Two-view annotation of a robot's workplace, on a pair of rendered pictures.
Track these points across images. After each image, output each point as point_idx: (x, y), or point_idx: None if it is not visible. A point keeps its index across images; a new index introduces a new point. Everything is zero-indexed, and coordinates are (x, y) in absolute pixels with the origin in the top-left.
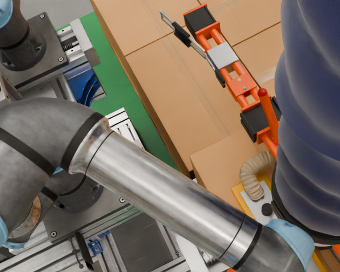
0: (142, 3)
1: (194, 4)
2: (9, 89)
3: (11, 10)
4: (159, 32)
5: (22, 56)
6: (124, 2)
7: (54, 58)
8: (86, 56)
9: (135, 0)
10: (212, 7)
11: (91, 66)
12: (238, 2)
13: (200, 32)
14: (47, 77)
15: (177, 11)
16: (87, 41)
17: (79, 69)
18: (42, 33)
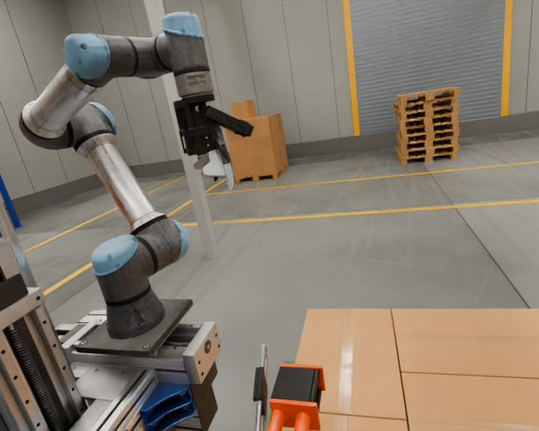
0: (340, 365)
1: (396, 398)
2: (42, 336)
3: (121, 263)
4: (337, 405)
5: (116, 321)
6: (325, 355)
7: (144, 341)
8: (184, 363)
9: (336, 359)
10: (417, 414)
11: (189, 380)
12: (457, 429)
13: (277, 403)
14: (139, 363)
15: (371, 394)
16: (195, 347)
17: (174, 375)
18: (167, 315)
